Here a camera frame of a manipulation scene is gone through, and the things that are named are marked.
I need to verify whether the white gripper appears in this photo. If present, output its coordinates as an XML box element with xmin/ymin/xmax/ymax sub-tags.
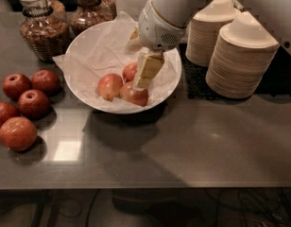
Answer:
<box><xmin>125</xmin><ymin>0</ymin><xmax>185</xmax><ymax>91</ymax></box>

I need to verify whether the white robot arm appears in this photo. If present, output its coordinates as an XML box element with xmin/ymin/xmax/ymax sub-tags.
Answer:
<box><xmin>126</xmin><ymin>0</ymin><xmax>291</xmax><ymax>94</ymax></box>

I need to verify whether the white bowl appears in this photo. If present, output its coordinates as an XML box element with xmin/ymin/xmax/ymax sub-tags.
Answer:
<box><xmin>62</xmin><ymin>20</ymin><xmax>183</xmax><ymax>114</ymax></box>

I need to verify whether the paper bowl stack back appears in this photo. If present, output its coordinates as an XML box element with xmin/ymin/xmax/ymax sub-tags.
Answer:
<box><xmin>185</xmin><ymin>0</ymin><xmax>240</xmax><ymax>67</ymax></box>

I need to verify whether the paper bowl stack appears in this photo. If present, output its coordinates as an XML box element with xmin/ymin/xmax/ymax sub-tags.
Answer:
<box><xmin>206</xmin><ymin>11</ymin><xmax>280</xmax><ymax>99</ymax></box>
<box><xmin>185</xmin><ymin>0</ymin><xmax>240</xmax><ymax>67</ymax></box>

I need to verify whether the paper bowl stack front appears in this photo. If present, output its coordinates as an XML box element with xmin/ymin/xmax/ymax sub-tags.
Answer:
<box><xmin>206</xmin><ymin>11</ymin><xmax>280</xmax><ymax>99</ymax></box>

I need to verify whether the red apple back right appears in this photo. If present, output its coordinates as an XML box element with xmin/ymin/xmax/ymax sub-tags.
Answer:
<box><xmin>31</xmin><ymin>69</ymin><xmax>61</xmax><ymax>96</ymax></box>

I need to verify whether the red apple middle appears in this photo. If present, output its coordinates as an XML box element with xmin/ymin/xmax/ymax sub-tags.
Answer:
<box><xmin>17</xmin><ymin>89</ymin><xmax>50</xmax><ymax>120</ymax></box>

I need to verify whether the red apple back left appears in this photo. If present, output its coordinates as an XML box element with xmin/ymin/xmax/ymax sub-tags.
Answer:
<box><xmin>2</xmin><ymin>74</ymin><xmax>32</xmax><ymax>101</ymax></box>

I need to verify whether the red apple front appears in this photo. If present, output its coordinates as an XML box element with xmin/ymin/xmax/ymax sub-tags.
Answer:
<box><xmin>0</xmin><ymin>116</ymin><xmax>38</xmax><ymax>151</ymax></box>

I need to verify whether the red apple at left edge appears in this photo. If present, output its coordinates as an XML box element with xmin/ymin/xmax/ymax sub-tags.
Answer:
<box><xmin>0</xmin><ymin>101</ymin><xmax>20</xmax><ymax>128</ymax></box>

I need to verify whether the white paper liner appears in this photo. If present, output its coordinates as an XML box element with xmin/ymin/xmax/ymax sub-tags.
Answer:
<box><xmin>52</xmin><ymin>10</ymin><xmax>178</xmax><ymax>114</ymax></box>

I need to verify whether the glass jar with granola right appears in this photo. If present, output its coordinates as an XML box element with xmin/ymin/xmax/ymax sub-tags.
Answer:
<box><xmin>69</xmin><ymin>0</ymin><xmax>113</xmax><ymax>36</ymax></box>

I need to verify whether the glass jar with granola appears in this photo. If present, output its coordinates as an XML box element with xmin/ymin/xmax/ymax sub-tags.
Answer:
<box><xmin>69</xmin><ymin>0</ymin><xmax>113</xmax><ymax>36</ymax></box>
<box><xmin>19</xmin><ymin>0</ymin><xmax>70</xmax><ymax>62</ymax></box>

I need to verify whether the glass jar with granola left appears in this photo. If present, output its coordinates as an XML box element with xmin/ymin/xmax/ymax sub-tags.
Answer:
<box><xmin>19</xmin><ymin>0</ymin><xmax>70</xmax><ymax>62</ymax></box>

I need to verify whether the black mat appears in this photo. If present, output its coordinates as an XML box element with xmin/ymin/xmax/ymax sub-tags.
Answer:
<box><xmin>178</xmin><ymin>44</ymin><xmax>291</xmax><ymax>100</ymax></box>

